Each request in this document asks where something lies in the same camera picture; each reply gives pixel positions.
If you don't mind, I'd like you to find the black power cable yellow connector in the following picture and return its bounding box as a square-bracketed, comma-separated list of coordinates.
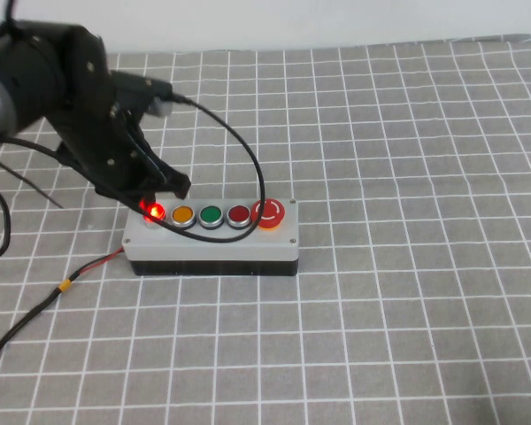
[0, 246, 127, 377]

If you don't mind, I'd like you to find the grey-lidded black button switch box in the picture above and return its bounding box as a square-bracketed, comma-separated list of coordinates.
[122, 197, 300, 277]

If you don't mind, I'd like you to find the red mushroom emergency stop button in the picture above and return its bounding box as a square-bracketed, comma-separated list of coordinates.
[250, 198, 287, 232]

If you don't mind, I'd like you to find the red illuminated push button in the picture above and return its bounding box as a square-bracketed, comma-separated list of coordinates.
[140, 199, 167, 231]

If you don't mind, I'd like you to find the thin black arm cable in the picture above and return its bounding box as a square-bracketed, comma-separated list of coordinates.
[0, 152, 66, 210]

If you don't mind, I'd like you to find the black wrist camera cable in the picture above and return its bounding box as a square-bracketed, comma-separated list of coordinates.
[148, 91, 267, 245]

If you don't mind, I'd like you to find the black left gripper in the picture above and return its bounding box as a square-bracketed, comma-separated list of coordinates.
[55, 25, 193, 210]

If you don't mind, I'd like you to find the dark red flat push button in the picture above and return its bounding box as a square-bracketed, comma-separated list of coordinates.
[227, 204, 252, 230]

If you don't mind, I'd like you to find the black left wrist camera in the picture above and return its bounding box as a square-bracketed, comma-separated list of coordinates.
[109, 70, 176, 119]

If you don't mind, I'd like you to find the green flat push button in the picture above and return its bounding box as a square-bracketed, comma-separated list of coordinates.
[197, 204, 225, 230]

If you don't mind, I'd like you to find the grey white-checked tablecloth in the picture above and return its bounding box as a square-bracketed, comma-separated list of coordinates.
[0, 35, 531, 425]

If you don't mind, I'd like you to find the yellow flat push button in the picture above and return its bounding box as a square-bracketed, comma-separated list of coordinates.
[171, 205, 195, 230]

